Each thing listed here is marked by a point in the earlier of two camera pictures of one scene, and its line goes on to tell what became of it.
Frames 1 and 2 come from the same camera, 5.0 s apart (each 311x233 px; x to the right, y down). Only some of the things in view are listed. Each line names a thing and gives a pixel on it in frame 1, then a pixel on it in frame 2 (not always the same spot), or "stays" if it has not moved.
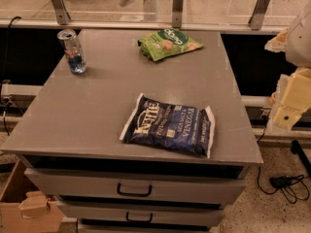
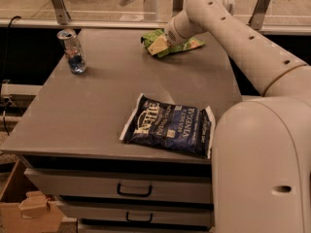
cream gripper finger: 292,98 -> 158,45
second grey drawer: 192,212 stays
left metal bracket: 59,5 stays
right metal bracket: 257,19 stays
